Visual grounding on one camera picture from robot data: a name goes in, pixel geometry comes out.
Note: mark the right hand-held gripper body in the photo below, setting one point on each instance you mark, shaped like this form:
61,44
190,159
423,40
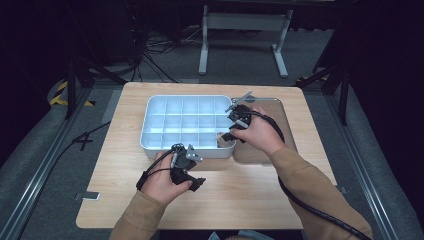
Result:
240,113

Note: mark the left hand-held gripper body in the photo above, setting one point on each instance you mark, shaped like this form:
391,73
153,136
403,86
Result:
183,161

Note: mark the white compartment organizer box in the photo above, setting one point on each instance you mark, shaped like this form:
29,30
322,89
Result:
186,121

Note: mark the person's right hand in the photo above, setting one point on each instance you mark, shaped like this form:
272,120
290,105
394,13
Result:
261,133

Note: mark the person's left hand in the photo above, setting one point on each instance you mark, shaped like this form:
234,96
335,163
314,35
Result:
163,183

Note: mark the brown translucent flat lid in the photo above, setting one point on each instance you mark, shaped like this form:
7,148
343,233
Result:
286,116

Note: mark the grey floor tape strip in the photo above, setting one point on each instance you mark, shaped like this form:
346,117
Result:
111,106

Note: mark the small grey tape piece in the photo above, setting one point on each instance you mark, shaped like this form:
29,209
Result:
88,195

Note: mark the black metal stand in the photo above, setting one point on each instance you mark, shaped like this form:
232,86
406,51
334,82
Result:
343,96
70,90

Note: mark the yellow black hazard tape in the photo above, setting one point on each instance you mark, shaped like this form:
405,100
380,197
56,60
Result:
56,98

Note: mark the white metal desk frame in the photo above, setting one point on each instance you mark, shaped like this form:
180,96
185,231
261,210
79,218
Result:
245,21

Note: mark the aluminium floor rail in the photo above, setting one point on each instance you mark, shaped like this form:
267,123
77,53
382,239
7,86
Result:
363,166
36,180

